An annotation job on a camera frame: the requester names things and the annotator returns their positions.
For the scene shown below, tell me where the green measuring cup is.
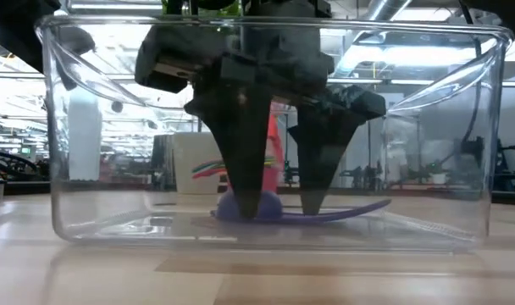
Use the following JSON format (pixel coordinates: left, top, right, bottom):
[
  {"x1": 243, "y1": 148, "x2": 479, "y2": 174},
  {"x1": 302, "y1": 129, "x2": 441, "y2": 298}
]
[{"x1": 191, "y1": 158, "x2": 229, "y2": 170}]

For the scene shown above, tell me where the clear plastic basket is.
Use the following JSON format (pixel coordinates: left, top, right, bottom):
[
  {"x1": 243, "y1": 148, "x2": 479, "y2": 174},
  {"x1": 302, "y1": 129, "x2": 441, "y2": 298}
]
[{"x1": 34, "y1": 14, "x2": 514, "y2": 252}]

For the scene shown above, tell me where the black hanging cable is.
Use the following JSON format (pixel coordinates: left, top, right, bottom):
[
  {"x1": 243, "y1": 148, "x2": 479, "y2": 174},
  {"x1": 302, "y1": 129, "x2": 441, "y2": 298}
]
[{"x1": 459, "y1": 0, "x2": 486, "y2": 147}]

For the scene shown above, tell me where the white plant pot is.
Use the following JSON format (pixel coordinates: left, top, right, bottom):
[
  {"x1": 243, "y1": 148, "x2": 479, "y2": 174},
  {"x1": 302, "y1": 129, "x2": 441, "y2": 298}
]
[{"x1": 172, "y1": 131, "x2": 227, "y2": 195}]

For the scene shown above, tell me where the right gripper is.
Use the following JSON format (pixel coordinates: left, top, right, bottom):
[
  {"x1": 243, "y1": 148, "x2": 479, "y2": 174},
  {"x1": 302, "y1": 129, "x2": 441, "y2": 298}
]
[{"x1": 183, "y1": 0, "x2": 388, "y2": 220}]

